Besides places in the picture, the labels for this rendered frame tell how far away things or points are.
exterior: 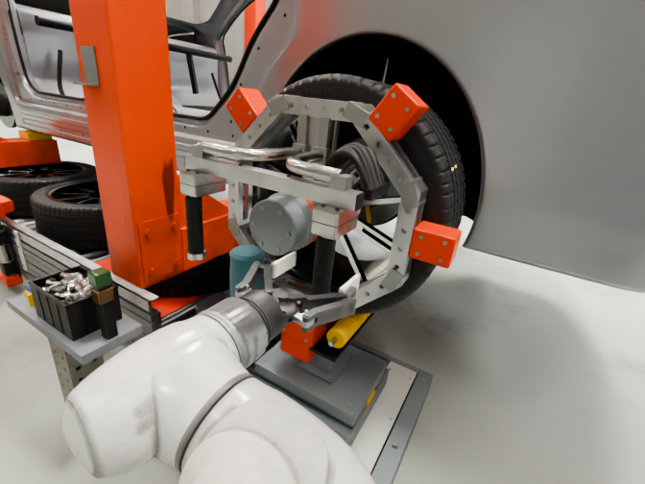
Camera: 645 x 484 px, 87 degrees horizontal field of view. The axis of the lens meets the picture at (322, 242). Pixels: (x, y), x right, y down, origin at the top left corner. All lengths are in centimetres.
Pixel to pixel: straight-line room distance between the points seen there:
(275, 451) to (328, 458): 5
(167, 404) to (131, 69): 87
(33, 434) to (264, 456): 138
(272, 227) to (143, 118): 51
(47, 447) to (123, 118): 108
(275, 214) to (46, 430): 117
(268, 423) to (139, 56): 95
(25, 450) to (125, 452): 123
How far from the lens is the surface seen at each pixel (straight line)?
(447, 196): 82
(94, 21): 111
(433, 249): 76
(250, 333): 43
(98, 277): 103
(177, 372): 36
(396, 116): 74
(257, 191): 107
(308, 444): 32
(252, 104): 95
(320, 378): 128
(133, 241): 115
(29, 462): 155
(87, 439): 37
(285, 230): 73
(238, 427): 31
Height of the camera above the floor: 112
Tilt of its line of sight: 23 degrees down
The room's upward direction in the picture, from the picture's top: 6 degrees clockwise
